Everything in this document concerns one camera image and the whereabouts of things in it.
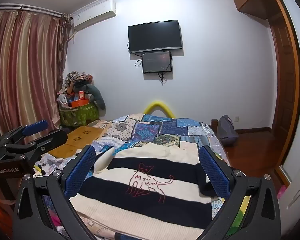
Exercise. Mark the white wall socket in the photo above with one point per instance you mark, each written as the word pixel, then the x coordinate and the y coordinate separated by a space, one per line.
pixel 236 119

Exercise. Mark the white cabinet with stickers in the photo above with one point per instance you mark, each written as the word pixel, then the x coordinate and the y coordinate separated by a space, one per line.
pixel 297 192

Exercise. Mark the white fuzzy sock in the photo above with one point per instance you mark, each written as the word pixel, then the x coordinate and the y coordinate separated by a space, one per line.
pixel 145 200

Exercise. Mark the pink striped curtain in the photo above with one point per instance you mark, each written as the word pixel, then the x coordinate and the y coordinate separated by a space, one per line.
pixel 25 67

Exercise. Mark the pile of mixed clothes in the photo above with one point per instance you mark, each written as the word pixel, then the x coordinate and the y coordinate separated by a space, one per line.
pixel 76 81

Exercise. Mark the orange box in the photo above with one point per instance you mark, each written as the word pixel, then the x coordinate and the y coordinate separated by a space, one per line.
pixel 80 102

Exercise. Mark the brown wooden door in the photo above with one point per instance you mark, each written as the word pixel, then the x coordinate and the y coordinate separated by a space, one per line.
pixel 286 85

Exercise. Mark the black wall television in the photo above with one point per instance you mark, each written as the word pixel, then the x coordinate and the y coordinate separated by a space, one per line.
pixel 155 36

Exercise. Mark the small black wall monitor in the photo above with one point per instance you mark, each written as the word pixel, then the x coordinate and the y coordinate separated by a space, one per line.
pixel 156 62

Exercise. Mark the grey plush toy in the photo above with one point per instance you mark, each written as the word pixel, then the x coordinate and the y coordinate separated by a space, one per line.
pixel 97 95

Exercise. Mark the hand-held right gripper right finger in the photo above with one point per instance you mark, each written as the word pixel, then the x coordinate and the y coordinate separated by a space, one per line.
pixel 213 172

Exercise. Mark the green patterned storage bag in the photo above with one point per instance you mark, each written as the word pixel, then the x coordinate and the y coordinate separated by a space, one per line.
pixel 77 116

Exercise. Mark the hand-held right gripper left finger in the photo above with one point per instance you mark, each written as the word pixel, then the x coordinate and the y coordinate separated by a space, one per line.
pixel 81 172

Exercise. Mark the yellow foam tube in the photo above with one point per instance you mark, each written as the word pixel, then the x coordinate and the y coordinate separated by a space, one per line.
pixel 158 103

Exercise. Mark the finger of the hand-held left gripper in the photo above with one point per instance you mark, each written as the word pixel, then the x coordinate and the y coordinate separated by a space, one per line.
pixel 36 127
pixel 52 137

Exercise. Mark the wooden bed post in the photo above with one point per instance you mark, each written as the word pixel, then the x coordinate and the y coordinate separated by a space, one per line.
pixel 214 125

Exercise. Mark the white air conditioner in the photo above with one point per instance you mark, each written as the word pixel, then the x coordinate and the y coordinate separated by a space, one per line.
pixel 95 13

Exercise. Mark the blue patchwork bedspread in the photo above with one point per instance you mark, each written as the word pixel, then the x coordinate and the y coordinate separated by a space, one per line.
pixel 165 127

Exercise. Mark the white curtain rail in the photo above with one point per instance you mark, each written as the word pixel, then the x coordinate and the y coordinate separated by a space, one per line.
pixel 27 8

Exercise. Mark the grey fabric bag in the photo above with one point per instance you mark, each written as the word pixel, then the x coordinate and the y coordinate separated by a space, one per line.
pixel 226 131

